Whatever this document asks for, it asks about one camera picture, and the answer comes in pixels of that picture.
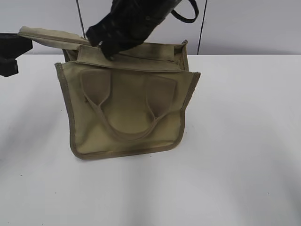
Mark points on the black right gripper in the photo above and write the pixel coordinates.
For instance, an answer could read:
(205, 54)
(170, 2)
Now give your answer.
(131, 23)

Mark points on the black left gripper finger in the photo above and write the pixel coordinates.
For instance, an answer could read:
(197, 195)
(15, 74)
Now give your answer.
(8, 67)
(12, 45)

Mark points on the khaki yellow canvas bag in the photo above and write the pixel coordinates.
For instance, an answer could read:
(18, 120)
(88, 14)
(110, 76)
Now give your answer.
(132, 105)

